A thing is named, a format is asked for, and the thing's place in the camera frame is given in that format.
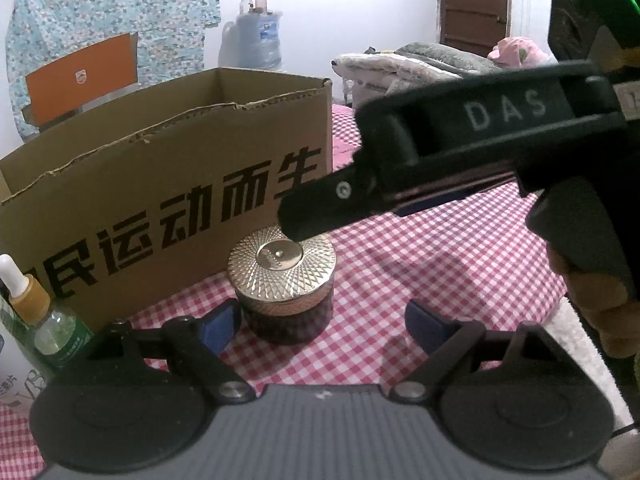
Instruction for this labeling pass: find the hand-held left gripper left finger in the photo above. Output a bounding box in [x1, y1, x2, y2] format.
[87, 297, 257, 406]

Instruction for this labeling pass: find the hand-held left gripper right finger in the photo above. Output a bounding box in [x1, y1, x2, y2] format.
[390, 299, 567, 404]

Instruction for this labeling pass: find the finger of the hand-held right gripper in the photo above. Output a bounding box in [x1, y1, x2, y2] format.
[277, 157, 517, 243]

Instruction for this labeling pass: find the gold-lidded glass jar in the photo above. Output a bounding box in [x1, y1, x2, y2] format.
[227, 225, 338, 346]

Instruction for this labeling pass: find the brown cardboard box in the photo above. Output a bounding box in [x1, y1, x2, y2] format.
[0, 67, 335, 335]

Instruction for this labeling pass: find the person's right hand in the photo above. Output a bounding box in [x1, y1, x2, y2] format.
[547, 240, 640, 362]

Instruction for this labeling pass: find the pink checked cloth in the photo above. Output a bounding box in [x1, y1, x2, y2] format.
[0, 102, 570, 438]

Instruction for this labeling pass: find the pink hat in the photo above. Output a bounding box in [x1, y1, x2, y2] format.
[487, 36, 559, 68]

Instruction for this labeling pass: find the folded grey bedding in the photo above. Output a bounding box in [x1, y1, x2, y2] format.
[330, 42, 504, 110]

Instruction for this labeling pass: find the brown door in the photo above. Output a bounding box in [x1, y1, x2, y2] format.
[436, 0, 512, 59]

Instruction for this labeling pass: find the white fleece blanket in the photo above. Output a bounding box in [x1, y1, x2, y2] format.
[544, 299, 632, 427]

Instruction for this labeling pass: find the wooden-collared dropper bottle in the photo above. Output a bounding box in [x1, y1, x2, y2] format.
[0, 254, 97, 370]

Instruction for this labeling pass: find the blue water bottle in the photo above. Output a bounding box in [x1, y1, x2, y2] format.
[219, 10, 284, 73]

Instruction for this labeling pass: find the white leaf-printed box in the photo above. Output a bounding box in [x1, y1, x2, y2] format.
[0, 294, 57, 412]

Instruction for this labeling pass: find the orange-topped printed carton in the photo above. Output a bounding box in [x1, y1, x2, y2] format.
[22, 31, 140, 129]

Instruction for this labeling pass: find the floral hanging cloth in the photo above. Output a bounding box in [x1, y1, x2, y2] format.
[5, 0, 222, 144]

